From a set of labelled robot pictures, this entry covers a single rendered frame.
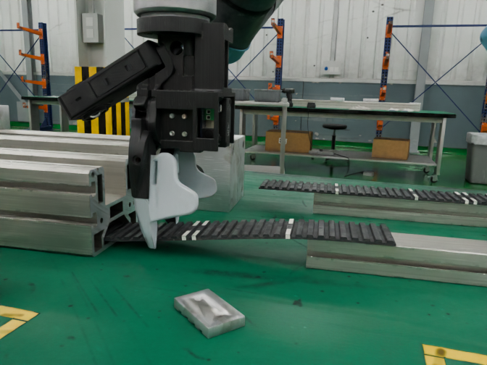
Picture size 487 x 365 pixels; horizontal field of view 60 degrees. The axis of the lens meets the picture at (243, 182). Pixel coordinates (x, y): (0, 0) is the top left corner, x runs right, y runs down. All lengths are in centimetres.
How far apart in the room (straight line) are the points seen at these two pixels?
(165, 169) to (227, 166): 18
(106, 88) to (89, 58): 355
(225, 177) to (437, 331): 33
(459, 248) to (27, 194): 40
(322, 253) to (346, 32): 775
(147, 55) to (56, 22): 1002
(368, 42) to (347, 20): 53
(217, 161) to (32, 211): 23
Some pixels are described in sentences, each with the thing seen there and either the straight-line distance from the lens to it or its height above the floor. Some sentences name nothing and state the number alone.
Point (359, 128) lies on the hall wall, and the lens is 804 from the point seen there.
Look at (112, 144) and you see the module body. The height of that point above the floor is 86.
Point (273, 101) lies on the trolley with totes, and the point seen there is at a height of 87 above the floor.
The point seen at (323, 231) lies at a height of 81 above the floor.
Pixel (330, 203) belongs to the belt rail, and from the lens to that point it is 59.
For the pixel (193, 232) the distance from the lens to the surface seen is 43.
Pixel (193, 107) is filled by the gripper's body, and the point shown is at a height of 92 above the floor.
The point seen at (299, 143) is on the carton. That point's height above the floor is 34.
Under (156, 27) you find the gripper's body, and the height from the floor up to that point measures 99.
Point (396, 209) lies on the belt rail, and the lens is 60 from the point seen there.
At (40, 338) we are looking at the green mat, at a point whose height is 78.
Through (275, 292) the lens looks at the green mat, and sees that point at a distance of 36.
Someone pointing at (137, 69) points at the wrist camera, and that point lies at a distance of 41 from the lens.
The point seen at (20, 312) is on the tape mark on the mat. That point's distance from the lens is 36.
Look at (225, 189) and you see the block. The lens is 57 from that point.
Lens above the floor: 94
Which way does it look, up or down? 12 degrees down
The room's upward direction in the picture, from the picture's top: 2 degrees clockwise
